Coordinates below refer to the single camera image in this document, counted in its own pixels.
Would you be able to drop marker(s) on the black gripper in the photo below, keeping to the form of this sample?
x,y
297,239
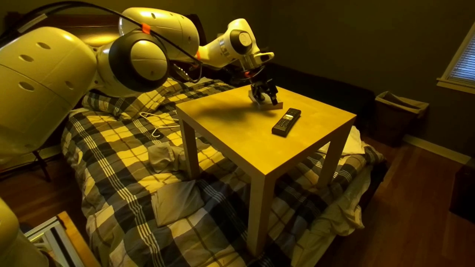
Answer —
x,y
263,92

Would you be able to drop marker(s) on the small pale book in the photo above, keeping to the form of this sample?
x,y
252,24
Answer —
x,y
266,104

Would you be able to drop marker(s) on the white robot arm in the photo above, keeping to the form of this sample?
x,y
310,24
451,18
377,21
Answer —
x,y
46,70

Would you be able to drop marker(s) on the black remote control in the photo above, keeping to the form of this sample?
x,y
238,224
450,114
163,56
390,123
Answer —
x,y
287,122

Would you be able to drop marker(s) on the light wooden side table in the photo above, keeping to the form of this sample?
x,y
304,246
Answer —
x,y
242,132

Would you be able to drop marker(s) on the dark low bench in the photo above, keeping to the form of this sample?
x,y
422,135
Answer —
x,y
338,94

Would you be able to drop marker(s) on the brown wastebasket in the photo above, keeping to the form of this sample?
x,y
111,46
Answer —
x,y
393,116

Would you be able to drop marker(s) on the plaid bed comforter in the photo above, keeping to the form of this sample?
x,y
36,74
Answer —
x,y
143,211

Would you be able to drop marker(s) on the plaid pillow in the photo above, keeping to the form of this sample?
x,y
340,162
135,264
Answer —
x,y
116,107

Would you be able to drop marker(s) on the wooden framed box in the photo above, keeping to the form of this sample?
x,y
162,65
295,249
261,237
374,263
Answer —
x,y
59,237

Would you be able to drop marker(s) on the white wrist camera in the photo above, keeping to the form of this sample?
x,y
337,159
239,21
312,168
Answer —
x,y
263,56

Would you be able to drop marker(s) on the window with white frame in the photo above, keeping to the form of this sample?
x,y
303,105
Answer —
x,y
460,71

